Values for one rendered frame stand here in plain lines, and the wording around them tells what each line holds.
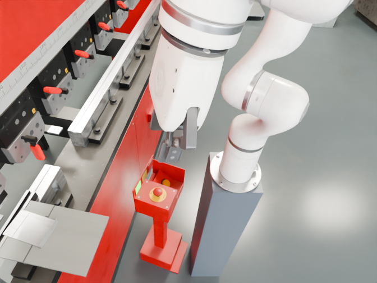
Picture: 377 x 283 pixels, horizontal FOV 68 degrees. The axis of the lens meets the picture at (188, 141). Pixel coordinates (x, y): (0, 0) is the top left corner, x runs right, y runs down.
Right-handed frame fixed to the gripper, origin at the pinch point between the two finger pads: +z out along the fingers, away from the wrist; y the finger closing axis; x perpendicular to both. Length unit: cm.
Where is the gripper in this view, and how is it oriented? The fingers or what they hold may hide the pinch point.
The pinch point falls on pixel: (165, 135)
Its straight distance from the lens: 40.0
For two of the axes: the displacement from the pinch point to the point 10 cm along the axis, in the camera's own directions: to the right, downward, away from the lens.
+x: 9.3, -0.1, 3.7
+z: -2.6, 6.8, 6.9
